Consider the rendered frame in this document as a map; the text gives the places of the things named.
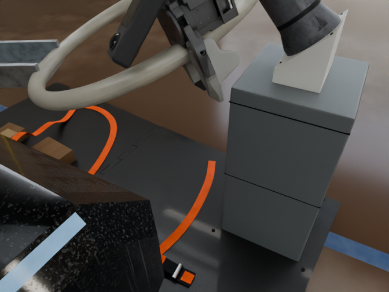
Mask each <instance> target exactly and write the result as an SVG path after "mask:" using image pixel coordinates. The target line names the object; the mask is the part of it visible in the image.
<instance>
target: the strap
mask: <svg viewBox="0 0 389 292"><path fill-rule="evenodd" d="M86 108H88V109H91V110H95V111H98V112H100V113H101V114H103V115H104V116H105V117H106V118H107V120H108V121H109V123H110V126H111V131H110V135H109V139H108V141H107V143H106V145H105V147H104V149H103V151H102V153H101V155H100V156H99V158H98V159H97V161H96V162H95V164H94V165H93V167H92V168H91V169H90V170H89V172H88V173H90V174H92V175H94V174H95V173H96V171H97V170H98V169H99V168H100V166H101V165H102V163H103V161H104V160H105V158H106V157H107V155H108V153H109V151H110V149H111V147H112V145H113V143H114V140H115V138H116V133H117V124H116V121H115V119H114V117H113V116H112V115H111V114H110V113H109V112H108V111H106V110H104V109H102V108H100V107H97V106H94V105H93V106H90V107H86ZM74 112H75V109H73V110H69V111H68V113H67V114H66V116H65V117H63V118H62V119H61V120H60V121H55V122H48V123H45V124H44V125H43V126H41V127H40V128H39V129H38V130H37V131H35V132H33V133H32V134H31V133H26V132H19V133H17V134H15V135H14V136H13V137H12V138H11V139H13V140H16V141H17V140H18V139H19V138H20V137H21V136H23V135H24V134H26V135H28V136H37V135H39V134H41V133H42V132H43V131H44V130H46V129H47V128H48V127H49V126H51V125H52V124H54V123H57V122H65V121H67V120H68V119H69V118H70V117H71V116H72V115H73V113H74ZM215 162H216V161H210V160H209V161H208V168H207V175H206V178H205V181H204V184H203V187H202V189H201V191H200V193H199V195H198V197H197V199H196V201H195V203H194V205H193V207H192V208H191V210H190V212H189V213H188V215H187V216H186V217H185V219H184V220H183V221H182V223H181V224H180V225H179V227H178V228H177V229H176V230H175V231H174V232H173V233H172V234H171V235H170V236H169V237H168V238H167V239H166V240H165V241H164V242H163V243H162V244H161V245H160V253H161V254H164V253H165V252H166V251H167V250H168V249H169V248H170V247H171V246H172V245H173V244H174V243H175V242H176V241H177V240H178V239H179V238H180V237H181V236H182V235H183V234H184V232H185V231H186V230H187V229H188V228H189V226H190V224H191V223H192V222H193V220H194V219H195V217H196V216H197V214H198V212H199V211H200V209H201V207H202V205H203V203H204V201H205V199H206V197H207V195H208V192H209V190H210V187H211V184H212V181H213V178H214V173H215Z"/></svg>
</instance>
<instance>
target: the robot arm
mask: <svg viewBox="0 0 389 292"><path fill-rule="evenodd" d="M230 1H231V4H232V7H233V8H231V7H230V4H229V1H228V0H132V1H131V4H130V6H129V8H128V10H127V12H126V14H125V15H124V18H123V20H122V22H121V23H120V25H119V27H118V29H117V31H116V33H115V34H113V35H112V37H111V38H110V41H109V47H108V49H107V54H108V56H109V57H110V58H111V60H112V61H113V62H114V63H116V64H118V65H120V66H121V67H123V68H129V67H130V66H131V65H132V63H133V61H134V59H135V58H136V57H137V55H138V52H139V50H140V48H141V46H142V44H143V42H144V40H145V38H146V36H147V35H148V33H149V31H150V29H151V27H152V26H153V24H154V22H155V20H156V18H157V19H158V21H159V23H160V25H161V27H162V29H163V30H164V32H165V34H166V37H167V39H168V41H169V43H170V45H173V44H175V43H178V44H180V45H183V47H184V48H185V49H186V48H188V49H190V50H189V58H190V61H189V62H187V63H186V64H184V65H183V68H184V69H185V71H186V73H187V74H188V76H189V77H190V79H191V81H192V82H193V84H194V85H195V86H197V87H198V88H200V89H202V90H204V91H205V90H207V93H208V95H209V96H210V97H212V98H213V99H215V100H216V101H219V102H220V103H221V102H223V101H224V100H223V93H222V89H221V83H222V82H223V81H224V80H225V79H226V78H227V77H228V75H229V74H230V73H231V72H232V71H233V70H234V69H235V68H236V67H237V66H238V64H239V62H240V56H239V55H238V53H237V52H236V51H235V50H224V51H222V50H220V49H219V48H218V46H217V44H216V42H215V41H214V40H213V39H212V38H209V37H206V38H202V37H201V36H202V35H204V34H205V33H206V32H208V31H211V32H212V31H213V30H215V29H216V28H218V27H220V26H221V25H222V24H225V23H227V22H228V21H230V20H231V19H233V18H235V17H236V16H238V15H239V14H238V11H237V8H236V4H235V1H234V0H230ZM259 2H260V3H261V4H262V6H263V7H264V9H265V11H266V12H267V14H268V15H269V17H270V18H271V20H272V22H273V23H274V25H275V26H276V27H277V29H278V31H279V32H280V35H281V40H282V45H283V49H284V52H285V53H286V55H287V56H293V55H295V54H298V53H300V52H302V51H304V50H306V49H307V48H309V47H311V46H312V45H314V44H315V43H317V42H318V41H320V40H321V39H322V38H324V37H325V36H327V35H328V34H329V33H330V32H331V31H333V30H334V29H335V28H336V27H337V26H338V25H339V23H340V21H341V19H340V17H339V16H338V14H337V13H335V12H334V11H333V10H332V9H330V8H328V7H327V6H326V5H324V4H323V3H322V2H321V0H259Z"/></svg>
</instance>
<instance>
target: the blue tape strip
mask: <svg viewBox="0 0 389 292"><path fill-rule="evenodd" d="M85 225H86V223H85V222H84V221H83V220H82V219H81V218H80V217H79V216H78V215H77V213H76V212H74V214H73V215H72V216H70V218H68V219H67V220H66V221H65V222H64V223H63V224H61V225H60V226H59V227H58V228H57V229H56V230H55V231H54V232H53V233H52V234H51V235H49V236H48V237H47V238H46V239H45V240H44V241H43V242H42V243H41V244H40V245H39V246H38V247H36V248H35V249H34V250H33V251H32V252H31V253H29V255H27V256H26V258H24V259H23V260H22V261H21V262H20V263H19V264H17V265H16V266H15V267H14V268H13V269H12V270H11V271H10V272H9V273H8V274H7V275H6V276H4V277H3V278H2V279H1V280H0V292H16V291H17V290H18V289H19V288H20V287H21V286H23V285H24V284H25V283H26V282H27V281H28V280H29V279H30V278H31V277H32V276H33V275H34V274H35V273H36V272H37V271H38V270H39V269H41V268H42V267H43V266H44V265H45V264H46V263H47V262H48V261H49V260H50V259H51V258H52V257H53V256H54V255H55V254H56V253H57V252H58V251H59V250H60V249H61V248H62V247H63V246H64V245H65V244H66V243H67V242H68V241H69V240H70V239H71V238H72V237H73V236H74V235H76V234H77V233H78V232H79V231H80V230H81V229H82V228H83V227H84V226H85Z"/></svg>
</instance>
